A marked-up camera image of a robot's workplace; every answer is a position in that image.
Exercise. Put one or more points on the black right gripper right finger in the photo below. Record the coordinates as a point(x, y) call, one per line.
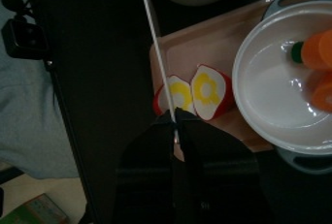
point(224, 176)

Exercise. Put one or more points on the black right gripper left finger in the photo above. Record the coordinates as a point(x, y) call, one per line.
point(144, 169)

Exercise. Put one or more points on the red toy apple half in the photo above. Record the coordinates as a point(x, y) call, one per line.
point(180, 95)
point(210, 92)

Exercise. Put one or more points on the green cardboard box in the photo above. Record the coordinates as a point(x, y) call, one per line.
point(33, 211)

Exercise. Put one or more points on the grey cloth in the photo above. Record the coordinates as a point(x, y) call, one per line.
point(29, 121)

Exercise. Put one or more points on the orange toy carrot piece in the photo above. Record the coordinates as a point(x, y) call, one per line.
point(322, 93)

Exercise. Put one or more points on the pink plastic tray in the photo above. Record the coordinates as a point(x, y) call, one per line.
point(194, 43)

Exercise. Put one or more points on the orange carrot piece green tip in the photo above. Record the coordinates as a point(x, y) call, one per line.
point(317, 51)

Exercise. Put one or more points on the black frame pole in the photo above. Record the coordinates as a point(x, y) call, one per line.
point(68, 121)

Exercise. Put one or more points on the black camera device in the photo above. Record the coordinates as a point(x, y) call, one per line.
point(22, 38)

